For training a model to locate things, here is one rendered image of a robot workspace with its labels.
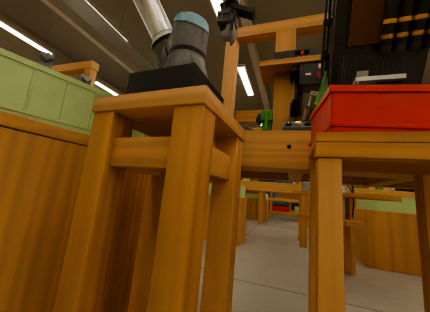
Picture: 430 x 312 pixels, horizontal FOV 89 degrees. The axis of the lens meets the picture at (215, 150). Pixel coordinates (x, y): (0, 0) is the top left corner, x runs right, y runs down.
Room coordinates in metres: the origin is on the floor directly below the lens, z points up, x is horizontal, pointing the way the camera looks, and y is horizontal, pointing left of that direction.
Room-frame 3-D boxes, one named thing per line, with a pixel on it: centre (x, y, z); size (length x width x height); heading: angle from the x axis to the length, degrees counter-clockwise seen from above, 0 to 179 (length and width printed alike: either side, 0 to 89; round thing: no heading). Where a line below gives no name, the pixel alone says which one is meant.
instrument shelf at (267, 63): (1.29, -0.71, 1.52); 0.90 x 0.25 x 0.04; 70
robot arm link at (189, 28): (0.63, 0.12, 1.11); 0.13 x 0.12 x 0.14; 29
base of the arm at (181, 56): (0.62, 0.11, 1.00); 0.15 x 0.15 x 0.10
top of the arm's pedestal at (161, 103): (0.62, 0.11, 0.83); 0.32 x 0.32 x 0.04; 67
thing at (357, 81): (0.93, -0.66, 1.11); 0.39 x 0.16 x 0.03; 160
